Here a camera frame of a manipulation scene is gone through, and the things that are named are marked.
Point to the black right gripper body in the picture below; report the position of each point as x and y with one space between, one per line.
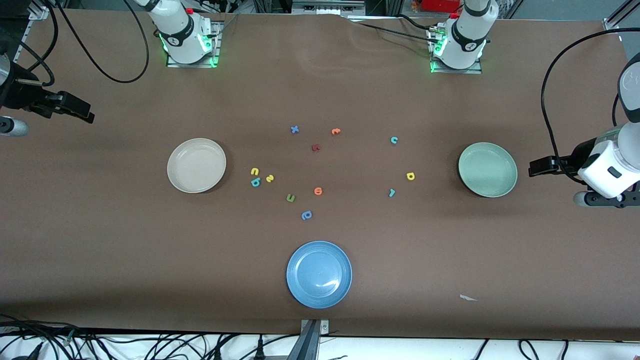
21 95

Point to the teal foam letter g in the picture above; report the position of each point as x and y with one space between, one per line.
256 184

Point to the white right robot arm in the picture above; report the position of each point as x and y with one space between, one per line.
180 30

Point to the green round plate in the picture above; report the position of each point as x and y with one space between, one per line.
487 170

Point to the beige round plate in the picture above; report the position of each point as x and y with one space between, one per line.
196 165

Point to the white paper scrap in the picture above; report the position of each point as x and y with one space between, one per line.
467 298

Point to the brown table cover sheet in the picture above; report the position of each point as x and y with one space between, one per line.
150 250

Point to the red box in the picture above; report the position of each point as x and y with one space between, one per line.
440 5

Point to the blue foam letter a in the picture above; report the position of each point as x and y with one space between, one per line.
309 215

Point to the blue round plate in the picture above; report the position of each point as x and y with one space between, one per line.
319 274

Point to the grey metal box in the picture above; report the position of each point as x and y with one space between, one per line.
327 7

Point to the black power plug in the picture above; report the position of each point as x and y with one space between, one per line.
260 347

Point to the left arm wrist camera bar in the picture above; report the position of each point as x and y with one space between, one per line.
605 199

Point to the aluminium corner bracket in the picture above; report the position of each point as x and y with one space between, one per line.
39 12

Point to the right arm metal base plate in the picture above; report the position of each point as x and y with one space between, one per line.
192 65

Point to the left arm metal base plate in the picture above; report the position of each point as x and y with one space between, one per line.
457 71

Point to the aluminium frame profile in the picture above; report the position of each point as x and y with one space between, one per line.
620 17

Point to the metal camera stand bracket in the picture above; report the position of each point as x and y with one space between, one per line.
312 340

